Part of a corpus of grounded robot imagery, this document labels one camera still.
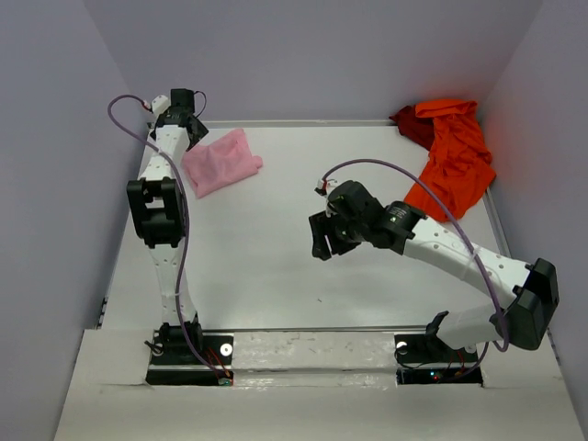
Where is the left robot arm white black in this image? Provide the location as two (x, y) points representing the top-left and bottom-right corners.
(127, 88), (208, 367)

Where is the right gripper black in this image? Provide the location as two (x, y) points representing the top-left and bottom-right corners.
(309, 208), (368, 260)

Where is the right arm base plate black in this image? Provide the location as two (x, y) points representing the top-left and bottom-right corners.
(394, 334), (483, 386)

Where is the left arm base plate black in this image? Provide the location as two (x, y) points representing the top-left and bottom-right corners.
(145, 332), (234, 387)

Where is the metal rail table back edge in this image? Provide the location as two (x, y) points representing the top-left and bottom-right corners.
(204, 119), (395, 130)

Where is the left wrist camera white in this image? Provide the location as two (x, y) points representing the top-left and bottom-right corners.
(151, 95), (170, 117)

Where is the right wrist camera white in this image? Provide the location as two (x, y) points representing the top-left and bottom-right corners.
(314, 178), (339, 218)

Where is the orange t shirt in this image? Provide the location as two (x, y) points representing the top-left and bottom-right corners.
(404, 98), (496, 222)

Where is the dark red t shirt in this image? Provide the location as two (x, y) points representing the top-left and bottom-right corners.
(389, 106), (435, 151)

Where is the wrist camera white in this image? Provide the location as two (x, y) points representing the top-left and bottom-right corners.
(151, 95), (170, 117)
(314, 178), (339, 218)

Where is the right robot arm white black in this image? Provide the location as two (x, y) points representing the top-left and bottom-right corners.
(309, 180), (560, 360)

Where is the pink t shirt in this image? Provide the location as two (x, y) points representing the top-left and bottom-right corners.
(182, 129), (264, 198)

